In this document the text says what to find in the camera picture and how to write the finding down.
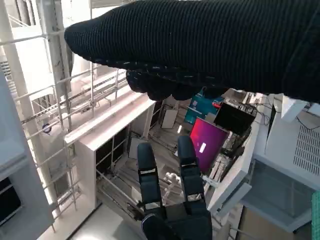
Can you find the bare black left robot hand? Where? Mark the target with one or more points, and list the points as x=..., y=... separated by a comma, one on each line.
x=185, y=222

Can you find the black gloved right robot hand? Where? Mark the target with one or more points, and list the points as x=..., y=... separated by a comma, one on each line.
x=200, y=40

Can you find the small white figure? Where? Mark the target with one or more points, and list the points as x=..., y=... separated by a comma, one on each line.
x=171, y=178

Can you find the white desk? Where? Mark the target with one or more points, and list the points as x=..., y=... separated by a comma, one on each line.
x=232, y=175

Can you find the blue cardboard box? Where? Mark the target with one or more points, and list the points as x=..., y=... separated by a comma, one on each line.
x=197, y=107

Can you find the monitor with purple screen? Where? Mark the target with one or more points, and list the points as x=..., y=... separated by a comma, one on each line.
x=210, y=142

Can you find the black monitor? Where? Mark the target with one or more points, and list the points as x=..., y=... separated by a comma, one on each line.
x=235, y=120

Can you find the white cabinet with mesh panel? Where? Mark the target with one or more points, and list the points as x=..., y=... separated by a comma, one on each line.
x=280, y=190

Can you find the white open shelf cabinet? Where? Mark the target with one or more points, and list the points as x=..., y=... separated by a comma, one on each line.
x=85, y=170

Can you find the green cutting mat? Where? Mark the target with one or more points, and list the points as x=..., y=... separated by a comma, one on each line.
x=316, y=217

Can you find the grey cabinet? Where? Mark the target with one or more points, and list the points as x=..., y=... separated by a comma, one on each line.
x=20, y=155

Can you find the white metal railing frame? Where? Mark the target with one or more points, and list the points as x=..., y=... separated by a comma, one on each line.
x=57, y=50

